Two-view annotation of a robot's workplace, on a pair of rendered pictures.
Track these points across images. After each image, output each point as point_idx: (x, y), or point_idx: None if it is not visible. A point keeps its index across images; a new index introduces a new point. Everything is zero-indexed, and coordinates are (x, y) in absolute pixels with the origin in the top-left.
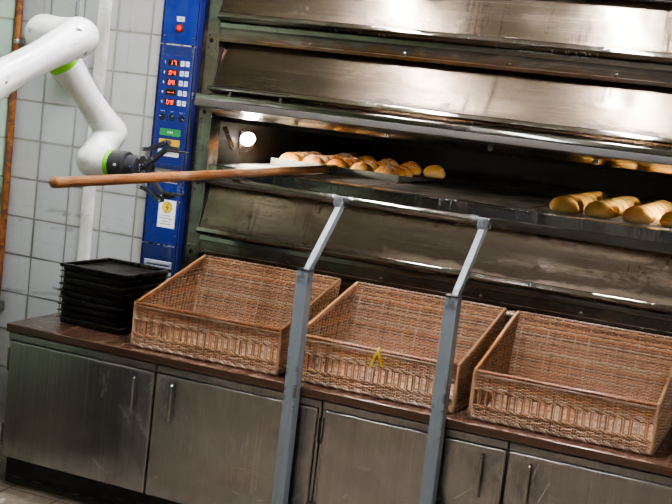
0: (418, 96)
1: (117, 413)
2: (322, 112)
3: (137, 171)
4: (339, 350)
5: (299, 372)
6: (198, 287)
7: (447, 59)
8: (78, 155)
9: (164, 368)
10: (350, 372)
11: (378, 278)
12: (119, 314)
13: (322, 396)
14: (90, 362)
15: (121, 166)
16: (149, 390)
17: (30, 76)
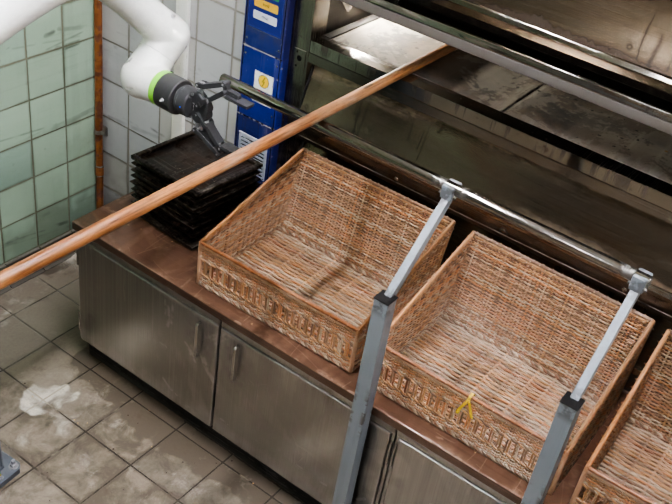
0: (589, 23)
1: (183, 348)
2: (449, 32)
3: (191, 110)
4: (423, 378)
5: (370, 400)
6: (293, 185)
7: None
8: (121, 75)
9: (228, 326)
10: (444, 362)
11: (501, 230)
12: (192, 230)
13: (396, 426)
14: (154, 290)
15: (170, 103)
16: (213, 341)
17: (3, 37)
